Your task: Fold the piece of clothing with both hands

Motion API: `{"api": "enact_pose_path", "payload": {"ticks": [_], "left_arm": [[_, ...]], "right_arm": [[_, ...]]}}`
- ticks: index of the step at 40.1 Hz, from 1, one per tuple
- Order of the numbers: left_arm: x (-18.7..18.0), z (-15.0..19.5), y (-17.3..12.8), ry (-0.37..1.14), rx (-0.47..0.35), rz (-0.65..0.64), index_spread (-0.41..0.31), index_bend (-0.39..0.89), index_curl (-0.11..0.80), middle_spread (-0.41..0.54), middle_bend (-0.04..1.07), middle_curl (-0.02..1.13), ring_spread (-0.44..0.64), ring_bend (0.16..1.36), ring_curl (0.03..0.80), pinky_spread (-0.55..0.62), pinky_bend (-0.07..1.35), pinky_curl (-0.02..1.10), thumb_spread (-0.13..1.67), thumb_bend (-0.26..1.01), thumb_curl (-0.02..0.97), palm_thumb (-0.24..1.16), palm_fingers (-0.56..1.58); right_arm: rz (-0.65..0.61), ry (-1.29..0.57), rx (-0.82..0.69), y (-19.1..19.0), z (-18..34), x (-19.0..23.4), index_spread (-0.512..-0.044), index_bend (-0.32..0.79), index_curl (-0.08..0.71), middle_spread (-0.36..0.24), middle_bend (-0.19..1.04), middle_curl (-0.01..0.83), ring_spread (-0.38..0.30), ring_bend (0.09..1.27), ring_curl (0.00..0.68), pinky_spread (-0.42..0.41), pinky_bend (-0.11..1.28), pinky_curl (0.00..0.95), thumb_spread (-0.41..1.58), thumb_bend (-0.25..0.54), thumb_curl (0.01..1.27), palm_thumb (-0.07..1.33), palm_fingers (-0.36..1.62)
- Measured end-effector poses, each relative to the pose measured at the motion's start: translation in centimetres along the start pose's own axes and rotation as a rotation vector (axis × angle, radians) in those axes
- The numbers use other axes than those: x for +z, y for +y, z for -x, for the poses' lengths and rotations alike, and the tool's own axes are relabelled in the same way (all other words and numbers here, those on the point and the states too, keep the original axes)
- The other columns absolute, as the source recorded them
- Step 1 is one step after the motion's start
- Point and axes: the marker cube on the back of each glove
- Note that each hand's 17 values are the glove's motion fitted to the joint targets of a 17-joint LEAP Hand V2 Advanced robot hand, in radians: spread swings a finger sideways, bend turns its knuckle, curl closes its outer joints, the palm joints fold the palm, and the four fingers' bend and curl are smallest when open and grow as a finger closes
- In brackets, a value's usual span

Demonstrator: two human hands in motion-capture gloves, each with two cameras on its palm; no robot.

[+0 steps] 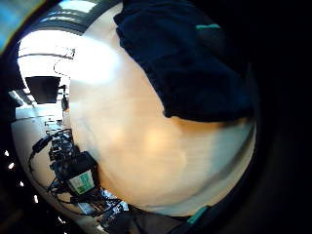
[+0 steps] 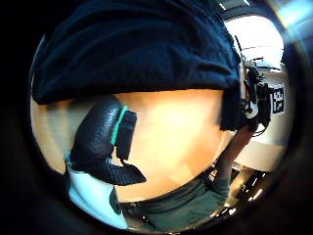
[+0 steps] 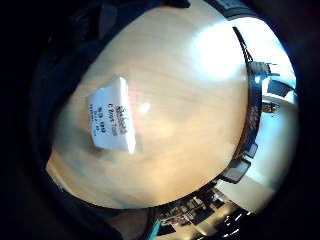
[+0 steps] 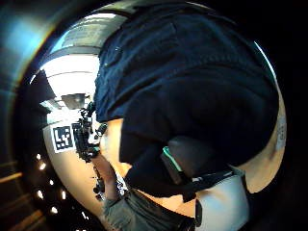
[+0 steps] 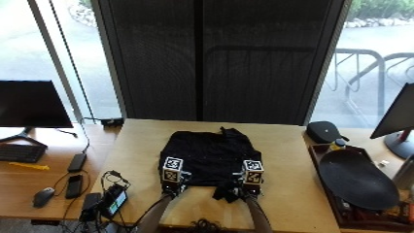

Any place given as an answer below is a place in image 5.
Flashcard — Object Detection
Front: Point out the black power adapter brick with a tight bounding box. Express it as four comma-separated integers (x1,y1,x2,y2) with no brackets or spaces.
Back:
67,152,88,174

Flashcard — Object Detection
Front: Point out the smartphone with lit screen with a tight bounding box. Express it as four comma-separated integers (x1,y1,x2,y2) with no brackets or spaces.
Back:
100,183,129,218

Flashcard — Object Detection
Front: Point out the grey window frame post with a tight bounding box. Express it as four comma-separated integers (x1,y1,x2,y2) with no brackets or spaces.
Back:
25,0,86,123

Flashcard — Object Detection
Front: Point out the dark wooden tray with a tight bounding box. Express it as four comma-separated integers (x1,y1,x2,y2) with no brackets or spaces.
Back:
306,143,414,232

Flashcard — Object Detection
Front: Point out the black power strip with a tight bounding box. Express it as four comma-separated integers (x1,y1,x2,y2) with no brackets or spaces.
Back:
98,117,125,128

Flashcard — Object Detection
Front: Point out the black smartphone, dark screen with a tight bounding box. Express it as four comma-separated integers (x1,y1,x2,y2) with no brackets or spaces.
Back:
64,174,84,200

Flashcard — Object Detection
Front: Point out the black keyboard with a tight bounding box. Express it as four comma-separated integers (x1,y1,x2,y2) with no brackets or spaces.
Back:
0,143,48,164

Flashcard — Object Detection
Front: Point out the small black box device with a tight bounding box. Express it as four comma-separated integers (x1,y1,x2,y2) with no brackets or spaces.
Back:
78,192,104,223

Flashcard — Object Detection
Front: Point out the dark mesh window screen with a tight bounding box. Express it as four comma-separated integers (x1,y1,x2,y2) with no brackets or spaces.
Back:
90,0,347,126

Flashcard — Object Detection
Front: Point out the person's right hand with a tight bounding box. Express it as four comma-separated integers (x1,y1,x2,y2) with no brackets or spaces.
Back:
232,172,264,200

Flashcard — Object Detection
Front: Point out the white marker cube on left glove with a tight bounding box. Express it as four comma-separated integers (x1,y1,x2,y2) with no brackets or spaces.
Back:
161,156,185,183

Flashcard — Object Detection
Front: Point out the yellow bottle with black cap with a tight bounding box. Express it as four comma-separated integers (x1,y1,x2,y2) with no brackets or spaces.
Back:
329,138,347,152

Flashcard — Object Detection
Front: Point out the metal bicycle rack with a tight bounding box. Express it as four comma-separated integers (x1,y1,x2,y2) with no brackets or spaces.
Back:
323,48,414,128

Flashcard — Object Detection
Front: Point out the monitor with red-grey stand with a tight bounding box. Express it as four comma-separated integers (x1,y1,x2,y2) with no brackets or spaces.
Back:
369,82,414,160

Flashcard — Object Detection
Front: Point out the black computer mouse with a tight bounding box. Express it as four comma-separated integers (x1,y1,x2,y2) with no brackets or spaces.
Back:
31,186,57,209

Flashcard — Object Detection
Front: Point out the thin black hanging cord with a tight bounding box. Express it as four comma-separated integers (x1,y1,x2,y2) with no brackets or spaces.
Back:
47,0,98,121

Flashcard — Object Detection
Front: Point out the black garment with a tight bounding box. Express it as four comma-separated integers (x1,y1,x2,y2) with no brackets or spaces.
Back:
158,126,265,204

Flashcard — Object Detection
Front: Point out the person's left hand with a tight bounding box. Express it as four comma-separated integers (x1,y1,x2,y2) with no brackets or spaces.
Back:
160,177,192,199

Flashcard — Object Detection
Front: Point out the black zip case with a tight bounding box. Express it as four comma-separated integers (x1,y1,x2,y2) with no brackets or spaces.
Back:
305,120,350,145

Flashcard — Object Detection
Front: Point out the white marker cube on right glove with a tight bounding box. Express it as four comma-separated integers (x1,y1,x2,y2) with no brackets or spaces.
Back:
241,158,265,186

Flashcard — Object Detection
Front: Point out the black cable bundle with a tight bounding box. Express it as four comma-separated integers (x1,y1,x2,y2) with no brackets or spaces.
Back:
51,169,144,233

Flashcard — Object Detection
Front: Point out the black computer monitor with stand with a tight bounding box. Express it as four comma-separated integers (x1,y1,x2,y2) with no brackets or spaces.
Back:
0,80,74,149

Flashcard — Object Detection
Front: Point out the black oval plate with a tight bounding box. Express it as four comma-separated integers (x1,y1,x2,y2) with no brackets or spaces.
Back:
318,149,401,212

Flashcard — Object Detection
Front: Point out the yellow flat strip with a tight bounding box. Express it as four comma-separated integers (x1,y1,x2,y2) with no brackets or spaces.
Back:
8,161,52,172

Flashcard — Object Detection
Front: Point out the white marker cube on glove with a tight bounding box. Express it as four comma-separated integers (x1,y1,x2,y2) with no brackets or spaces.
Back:
241,158,265,186
161,156,185,183

